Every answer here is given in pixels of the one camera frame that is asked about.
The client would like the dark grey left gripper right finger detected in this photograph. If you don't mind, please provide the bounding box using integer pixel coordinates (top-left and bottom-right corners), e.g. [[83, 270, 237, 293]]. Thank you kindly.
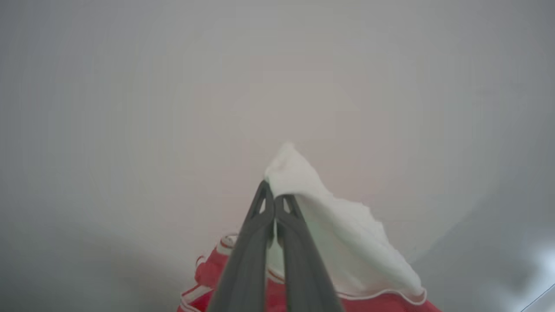
[[274, 194, 346, 312]]

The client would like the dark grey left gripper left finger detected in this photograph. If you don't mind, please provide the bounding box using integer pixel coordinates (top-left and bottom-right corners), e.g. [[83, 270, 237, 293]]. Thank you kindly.
[[207, 180, 276, 312]]

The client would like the red and white jersey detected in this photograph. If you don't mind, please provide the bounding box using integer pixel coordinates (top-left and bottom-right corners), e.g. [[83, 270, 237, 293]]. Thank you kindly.
[[177, 142, 443, 312]]

